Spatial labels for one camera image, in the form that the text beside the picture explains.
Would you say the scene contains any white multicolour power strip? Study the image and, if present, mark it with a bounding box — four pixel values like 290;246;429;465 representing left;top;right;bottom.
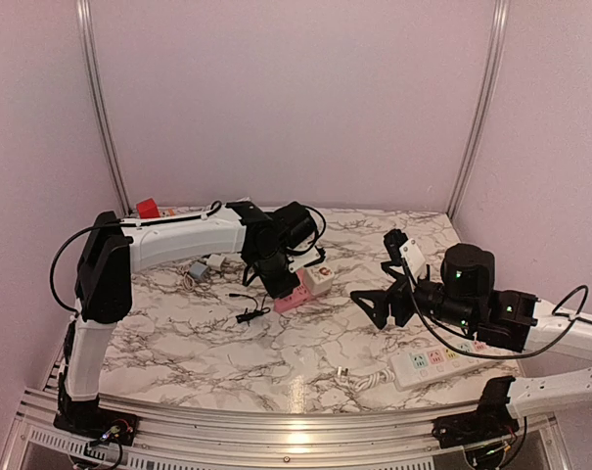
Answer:
387;345;498;392

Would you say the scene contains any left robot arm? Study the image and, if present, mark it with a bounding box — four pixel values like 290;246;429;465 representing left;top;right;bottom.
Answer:
49;200;327;442

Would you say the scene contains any aluminium front rail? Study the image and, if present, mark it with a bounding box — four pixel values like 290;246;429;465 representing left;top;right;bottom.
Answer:
0;389;573;469

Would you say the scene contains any aluminium frame post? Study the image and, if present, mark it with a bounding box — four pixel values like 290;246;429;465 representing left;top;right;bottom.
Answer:
446;0;511;221
75;0;132;215

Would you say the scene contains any red cube socket adapter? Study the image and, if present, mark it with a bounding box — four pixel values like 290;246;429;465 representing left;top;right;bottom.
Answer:
136;198;160;219

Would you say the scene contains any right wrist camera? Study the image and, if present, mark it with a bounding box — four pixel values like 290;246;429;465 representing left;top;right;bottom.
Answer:
384;228;430;279

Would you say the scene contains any black power adapter with cable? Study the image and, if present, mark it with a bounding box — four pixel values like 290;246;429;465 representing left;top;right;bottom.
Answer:
228;293;270;324

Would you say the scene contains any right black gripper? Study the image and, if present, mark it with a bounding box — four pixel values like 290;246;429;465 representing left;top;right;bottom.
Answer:
352;260;478;331

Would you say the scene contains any pink triangular power strip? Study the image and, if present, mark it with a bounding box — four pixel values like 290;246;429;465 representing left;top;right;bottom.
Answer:
273;269;311;313

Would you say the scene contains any right aluminium frame post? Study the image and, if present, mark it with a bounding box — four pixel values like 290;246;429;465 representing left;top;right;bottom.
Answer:
446;0;511;221

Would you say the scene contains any white bundled strip cable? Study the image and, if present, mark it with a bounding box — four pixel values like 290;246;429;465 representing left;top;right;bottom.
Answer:
334;368;397;392

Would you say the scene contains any blue small plug adapter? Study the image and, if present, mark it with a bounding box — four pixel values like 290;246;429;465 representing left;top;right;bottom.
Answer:
180;261;209;291

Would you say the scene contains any white cube socket adapter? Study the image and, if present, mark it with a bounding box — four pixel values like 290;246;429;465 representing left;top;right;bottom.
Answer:
303;263;335;297

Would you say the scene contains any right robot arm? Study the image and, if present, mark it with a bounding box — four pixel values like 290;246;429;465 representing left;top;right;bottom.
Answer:
350;240;592;448

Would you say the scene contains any white small charger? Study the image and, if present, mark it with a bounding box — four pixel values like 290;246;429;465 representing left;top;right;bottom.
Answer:
205;254;226;271

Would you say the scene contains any left aluminium frame post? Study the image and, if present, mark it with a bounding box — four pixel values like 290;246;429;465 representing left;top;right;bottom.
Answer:
75;0;132;215

